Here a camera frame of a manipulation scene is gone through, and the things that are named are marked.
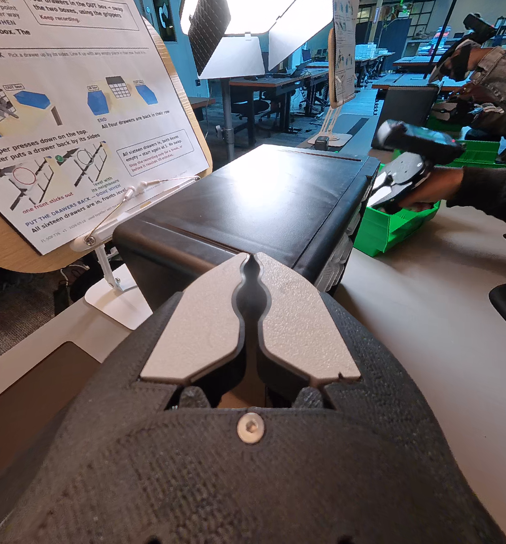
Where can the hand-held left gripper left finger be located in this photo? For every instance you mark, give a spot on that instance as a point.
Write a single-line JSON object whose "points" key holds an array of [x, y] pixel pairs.
{"points": [[193, 331]]}

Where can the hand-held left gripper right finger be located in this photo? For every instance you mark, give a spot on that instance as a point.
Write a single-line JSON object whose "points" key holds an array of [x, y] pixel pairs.
{"points": [[308, 331]]}

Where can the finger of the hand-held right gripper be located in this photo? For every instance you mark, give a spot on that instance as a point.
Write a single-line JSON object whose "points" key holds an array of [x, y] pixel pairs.
{"points": [[384, 197]]}

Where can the green plastic bin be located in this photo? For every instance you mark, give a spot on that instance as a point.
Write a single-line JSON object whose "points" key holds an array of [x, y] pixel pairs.
{"points": [[478, 153], [388, 233]]}

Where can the black drawer cabinet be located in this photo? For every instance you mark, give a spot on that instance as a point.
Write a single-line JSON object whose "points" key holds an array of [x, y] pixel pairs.
{"points": [[257, 199]]}

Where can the person's right forearm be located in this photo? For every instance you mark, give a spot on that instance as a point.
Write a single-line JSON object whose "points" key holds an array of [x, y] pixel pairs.
{"points": [[490, 195]]}

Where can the another person's forearm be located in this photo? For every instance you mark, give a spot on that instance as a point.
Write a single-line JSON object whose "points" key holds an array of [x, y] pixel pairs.
{"points": [[503, 85]]}

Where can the wood-edged office desk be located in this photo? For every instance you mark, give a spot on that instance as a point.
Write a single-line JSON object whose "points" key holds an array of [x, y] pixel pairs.
{"points": [[278, 80]]}

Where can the person's right hand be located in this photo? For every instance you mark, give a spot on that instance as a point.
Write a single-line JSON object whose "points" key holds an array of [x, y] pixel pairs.
{"points": [[439, 187]]}

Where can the dark grey box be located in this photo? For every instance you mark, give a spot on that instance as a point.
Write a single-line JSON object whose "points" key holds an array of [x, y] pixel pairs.
{"points": [[410, 106]]}

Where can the group of clear cabinet drawers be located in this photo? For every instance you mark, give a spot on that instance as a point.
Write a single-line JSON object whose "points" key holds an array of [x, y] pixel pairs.
{"points": [[342, 250]]}

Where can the small black device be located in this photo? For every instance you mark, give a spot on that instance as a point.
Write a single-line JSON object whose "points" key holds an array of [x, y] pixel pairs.
{"points": [[321, 143]]}

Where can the printed instruction sheet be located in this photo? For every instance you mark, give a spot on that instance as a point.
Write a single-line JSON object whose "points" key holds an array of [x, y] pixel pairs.
{"points": [[87, 106], [345, 42]]}

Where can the black office chair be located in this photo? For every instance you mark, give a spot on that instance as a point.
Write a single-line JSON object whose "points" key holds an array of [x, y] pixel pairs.
{"points": [[255, 110]]}

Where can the white softbox light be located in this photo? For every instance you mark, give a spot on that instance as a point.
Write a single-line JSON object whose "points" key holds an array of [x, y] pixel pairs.
{"points": [[295, 25]]}

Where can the metal light stand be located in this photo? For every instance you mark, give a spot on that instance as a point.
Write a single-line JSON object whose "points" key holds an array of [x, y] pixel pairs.
{"points": [[228, 119]]}

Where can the blue phone icon sign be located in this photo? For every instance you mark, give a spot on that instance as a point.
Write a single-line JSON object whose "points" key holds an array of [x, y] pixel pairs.
{"points": [[166, 15]]}

